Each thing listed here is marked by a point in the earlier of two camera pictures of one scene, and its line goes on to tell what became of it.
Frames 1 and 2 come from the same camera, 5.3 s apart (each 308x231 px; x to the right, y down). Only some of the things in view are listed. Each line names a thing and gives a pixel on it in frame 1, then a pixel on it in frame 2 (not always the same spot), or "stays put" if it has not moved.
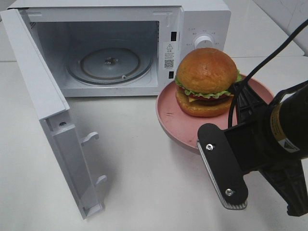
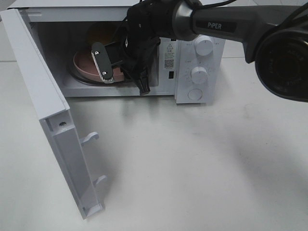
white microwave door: (52, 110) stays put
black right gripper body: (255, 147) to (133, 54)
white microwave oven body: (124, 48) stays put
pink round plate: (183, 129) to (84, 62)
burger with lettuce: (203, 79) to (103, 32)
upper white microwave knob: (203, 41) stays put
